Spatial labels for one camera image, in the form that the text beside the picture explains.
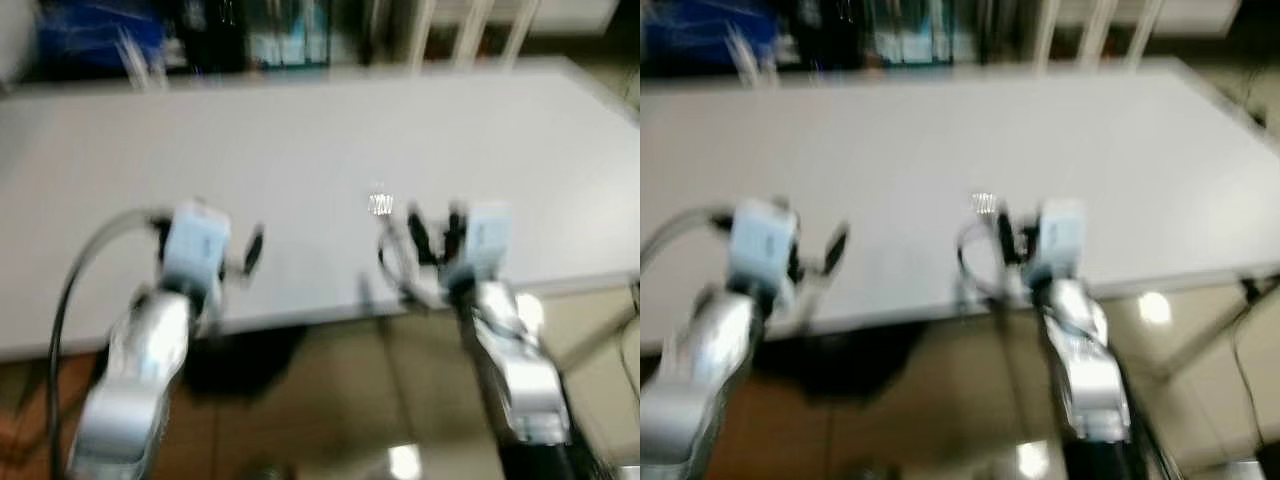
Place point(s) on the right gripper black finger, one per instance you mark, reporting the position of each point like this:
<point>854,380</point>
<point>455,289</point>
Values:
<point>1004,236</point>
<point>417,236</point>
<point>455,226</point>
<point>1029,232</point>

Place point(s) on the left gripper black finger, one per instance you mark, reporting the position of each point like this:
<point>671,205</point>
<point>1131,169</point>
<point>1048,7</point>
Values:
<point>254,250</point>
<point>836,250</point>

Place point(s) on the silver metal fork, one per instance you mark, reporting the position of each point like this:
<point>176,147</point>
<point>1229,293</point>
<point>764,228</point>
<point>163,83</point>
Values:
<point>380,203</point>
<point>984,203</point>

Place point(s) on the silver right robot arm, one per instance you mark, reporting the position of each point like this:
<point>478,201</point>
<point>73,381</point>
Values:
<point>1085,370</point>
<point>520,380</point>

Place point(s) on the black metal table leg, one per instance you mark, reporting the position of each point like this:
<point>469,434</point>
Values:
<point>600,335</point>
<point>1210,335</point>

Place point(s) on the white shelf rack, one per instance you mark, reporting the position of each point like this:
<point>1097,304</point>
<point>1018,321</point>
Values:
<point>470,30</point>
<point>1100,30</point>

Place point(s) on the black machine with lights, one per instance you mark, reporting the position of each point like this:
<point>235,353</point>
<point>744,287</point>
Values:
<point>830,30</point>
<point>205,35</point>

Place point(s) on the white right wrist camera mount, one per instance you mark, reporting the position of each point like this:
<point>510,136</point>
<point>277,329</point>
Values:
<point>487,240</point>
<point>1062,240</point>

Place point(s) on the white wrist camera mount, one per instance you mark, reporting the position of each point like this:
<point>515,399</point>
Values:
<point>765,245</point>
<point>1062,240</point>
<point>487,240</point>
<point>195,245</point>

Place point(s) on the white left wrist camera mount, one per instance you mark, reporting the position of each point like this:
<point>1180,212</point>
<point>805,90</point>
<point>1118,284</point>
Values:
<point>765,245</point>
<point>195,245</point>

